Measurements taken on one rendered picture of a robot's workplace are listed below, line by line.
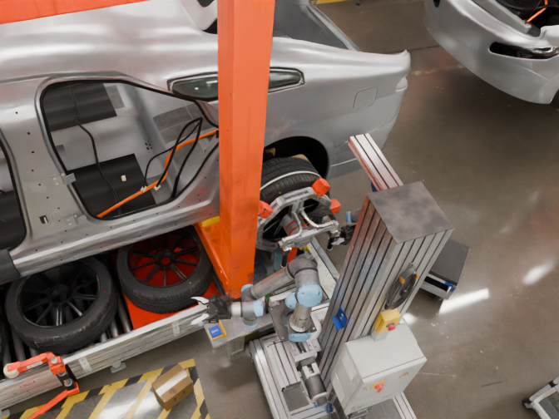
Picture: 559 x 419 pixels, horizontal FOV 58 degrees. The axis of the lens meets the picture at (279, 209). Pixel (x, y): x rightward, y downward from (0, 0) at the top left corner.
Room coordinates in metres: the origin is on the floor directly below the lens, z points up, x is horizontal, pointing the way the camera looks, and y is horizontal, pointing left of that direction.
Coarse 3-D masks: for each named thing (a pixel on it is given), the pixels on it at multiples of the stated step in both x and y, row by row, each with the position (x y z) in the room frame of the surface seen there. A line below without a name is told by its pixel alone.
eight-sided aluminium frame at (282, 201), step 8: (296, 192) 2.09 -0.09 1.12; (304, 192) 2.12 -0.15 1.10; (312, 192) 2.10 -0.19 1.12; (280, 200) 2.00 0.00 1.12; (288, 200) 2.01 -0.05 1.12; (296, 200) 2.03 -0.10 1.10; (320, 200) 2.13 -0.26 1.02; (328, 200) 2.17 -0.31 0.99; (272, 208) 1.99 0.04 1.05; (280, 208) 1.97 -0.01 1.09; (272, 216) 1.95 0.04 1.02; (264, 224) 1.91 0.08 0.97; (256, 240) 1.90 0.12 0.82; (264, 240) 1.98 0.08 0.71; (264, 248) 1.93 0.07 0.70; (272, 248) 1.96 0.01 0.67
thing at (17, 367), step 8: (48, 352) 1.11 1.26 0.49; (32, 360) 1.06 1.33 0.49; (40, 360) 1.06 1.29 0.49; (48, 360) 1.06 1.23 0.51; (8, 368) 0.99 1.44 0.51; (16, 368) 0.99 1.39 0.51; (24, 368) 1.01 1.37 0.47; (56, 368) 1.02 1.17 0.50; (64, 368) 1.05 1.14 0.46; (8, 376) 0.95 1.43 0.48; (16, 376) 0.97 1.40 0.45; (64, 392) 1.02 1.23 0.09; (72, 392) 1.03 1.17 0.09; (56, 400) 0.97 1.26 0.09; (40, 408) 0.91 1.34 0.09; (48, 408) 0.91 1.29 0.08; (32, 416) 0.86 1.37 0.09
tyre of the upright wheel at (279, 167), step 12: (264, 168) 2.22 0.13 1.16; (276, 168) 2.22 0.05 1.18; (288, 168) 2.23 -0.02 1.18; (300, 168) 2.26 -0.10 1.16; (312, 168) 2.34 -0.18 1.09; (264, 180) 2.13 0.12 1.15; (276, 180) 2.12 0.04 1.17; (288, 180) 2.12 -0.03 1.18; (300, 180) 2.15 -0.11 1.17; (312, 180) 2.19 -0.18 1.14; (264, 192) 2.05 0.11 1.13; (276, 192) 2.05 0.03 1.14; (276, 240) 2.08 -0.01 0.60
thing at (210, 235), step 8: (216, 224) 2.09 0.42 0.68; (200, 232) 2.03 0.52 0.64; (208, 232) 2.01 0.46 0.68; (216, 232) 2.02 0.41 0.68; (208, 240) 1.94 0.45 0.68; (216, 240) 1.93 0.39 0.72; (208, 248) 1.92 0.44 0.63; (216, 248) 1.84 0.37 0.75; (216, 256) 1.83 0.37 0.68; (216, 264) 1.79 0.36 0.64; (216, 272) 1.79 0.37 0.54
